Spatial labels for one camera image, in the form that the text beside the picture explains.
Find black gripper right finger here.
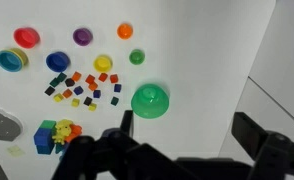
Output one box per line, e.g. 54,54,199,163
231,111,294,180

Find green toy block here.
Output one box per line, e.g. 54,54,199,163
39,119,57,131

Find red bowl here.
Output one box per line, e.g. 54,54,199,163
13,26,41,50

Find orange toy piece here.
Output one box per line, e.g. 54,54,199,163
64,123,84,144

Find dark maroon cube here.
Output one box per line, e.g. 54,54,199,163
64,77,76,88

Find dark blue bowl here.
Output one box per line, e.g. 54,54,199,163
45,51,71,73

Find orange bowl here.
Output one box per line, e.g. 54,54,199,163
116,22,134,41

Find blue cube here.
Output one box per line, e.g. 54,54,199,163
73,85,85,96

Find orange cube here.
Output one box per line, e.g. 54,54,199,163
87,81,99,92
61,88,74,99
71,71,83,83

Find dark green cube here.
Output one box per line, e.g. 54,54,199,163
56,72,68,83
49,77,60,89
110,96,120,107

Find large green bowl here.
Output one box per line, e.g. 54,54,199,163
130,83,171,120

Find red cube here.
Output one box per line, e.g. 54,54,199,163
97,72,109,83
84,73,97,85
109,73,120,85

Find black cube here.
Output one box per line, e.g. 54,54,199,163
82,96,94,107
43,85,56,97

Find small yellow bowl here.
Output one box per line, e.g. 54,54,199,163
93,54,114,74

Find purple bowl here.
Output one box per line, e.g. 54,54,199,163
72,27,94,47

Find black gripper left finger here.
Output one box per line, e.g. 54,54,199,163
51,109,195,180

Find grey mounting plate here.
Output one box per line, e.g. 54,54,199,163
0,107,24,141

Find blue toy block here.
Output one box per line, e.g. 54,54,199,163
33,127,54,148

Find light blue bowl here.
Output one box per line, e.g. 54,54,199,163
0,49,24,73

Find yellow cube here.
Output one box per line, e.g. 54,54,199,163
87,102,98,112
70,97,81,108
52,92,65,103

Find wide yellow bowl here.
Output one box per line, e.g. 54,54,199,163
9,47,29,68

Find small green bowl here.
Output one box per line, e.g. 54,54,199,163
128,48,146,66

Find yellow toy figure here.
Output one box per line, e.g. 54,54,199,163
51,118,74,146

